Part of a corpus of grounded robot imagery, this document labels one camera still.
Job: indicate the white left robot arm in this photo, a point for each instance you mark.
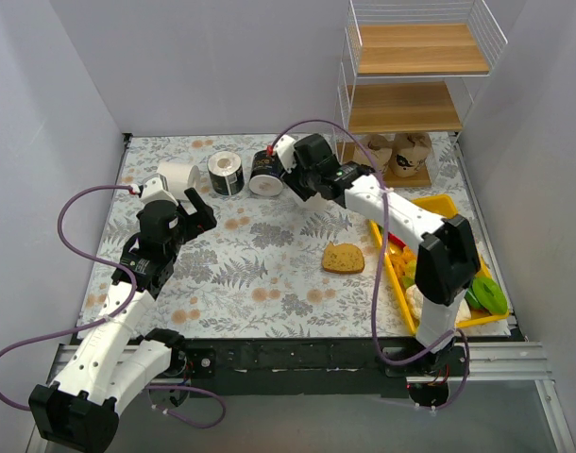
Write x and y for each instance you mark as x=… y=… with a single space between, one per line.
x=81 y=406

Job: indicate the orange bell pepper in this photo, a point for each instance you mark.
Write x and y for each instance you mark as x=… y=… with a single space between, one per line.
x=404 y=262

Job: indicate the brown roll cartoon print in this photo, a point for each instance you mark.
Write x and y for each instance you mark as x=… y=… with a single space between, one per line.
x=378 y=147

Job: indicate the white paper roll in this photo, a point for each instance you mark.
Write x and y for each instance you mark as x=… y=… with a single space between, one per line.
x=180 y=177
x=314 y=204

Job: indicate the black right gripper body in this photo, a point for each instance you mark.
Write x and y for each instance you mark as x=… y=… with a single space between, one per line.
x=297 y=181

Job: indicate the green round lotus pod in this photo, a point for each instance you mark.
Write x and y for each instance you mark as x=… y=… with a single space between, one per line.
x=490 y=295

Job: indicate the brown roll barcode label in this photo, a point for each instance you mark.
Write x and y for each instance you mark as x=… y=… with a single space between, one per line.
x=409 y=153

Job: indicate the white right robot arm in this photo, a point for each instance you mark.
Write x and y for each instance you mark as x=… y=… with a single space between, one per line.
x=447 y=259

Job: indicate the floral patterned table mat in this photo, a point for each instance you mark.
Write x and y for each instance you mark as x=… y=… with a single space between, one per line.
x=258 y=274

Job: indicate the yellow plastic tray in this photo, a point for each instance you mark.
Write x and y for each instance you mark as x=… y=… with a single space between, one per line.
x=443 y=205

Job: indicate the black roll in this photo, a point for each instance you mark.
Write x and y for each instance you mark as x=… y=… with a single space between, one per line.
x=265 y=175
x=226 y=173

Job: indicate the white cauliflower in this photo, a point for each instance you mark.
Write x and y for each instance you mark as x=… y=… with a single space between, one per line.
x=415 y=301

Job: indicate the slice of brown bread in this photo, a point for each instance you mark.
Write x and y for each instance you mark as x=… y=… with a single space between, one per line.
x=343 y=258

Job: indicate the red chili pepper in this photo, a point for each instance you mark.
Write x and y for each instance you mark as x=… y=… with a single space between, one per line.
x=397 y=241

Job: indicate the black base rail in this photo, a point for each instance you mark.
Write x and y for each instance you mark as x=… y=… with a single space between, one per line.
x=322 y=366

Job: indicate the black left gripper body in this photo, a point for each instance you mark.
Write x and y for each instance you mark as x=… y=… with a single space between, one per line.
x=189 y=217

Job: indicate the white wire wooden shelf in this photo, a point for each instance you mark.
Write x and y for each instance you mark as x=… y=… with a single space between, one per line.
x=413 y=66

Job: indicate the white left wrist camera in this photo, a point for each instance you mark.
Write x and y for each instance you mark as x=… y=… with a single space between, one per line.
x=154 y=188

